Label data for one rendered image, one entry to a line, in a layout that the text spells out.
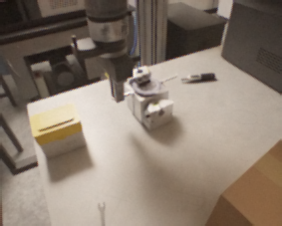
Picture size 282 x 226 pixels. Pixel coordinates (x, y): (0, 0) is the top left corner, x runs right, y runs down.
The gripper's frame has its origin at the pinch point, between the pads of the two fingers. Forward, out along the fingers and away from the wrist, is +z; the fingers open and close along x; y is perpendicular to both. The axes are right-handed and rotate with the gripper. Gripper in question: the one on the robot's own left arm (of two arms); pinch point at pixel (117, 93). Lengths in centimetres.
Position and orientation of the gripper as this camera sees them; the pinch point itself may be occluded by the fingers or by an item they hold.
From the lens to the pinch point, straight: 62.4
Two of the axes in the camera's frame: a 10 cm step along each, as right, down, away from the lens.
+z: 0.3, 7.3, 6.8
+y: 8.6, -3.6, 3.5
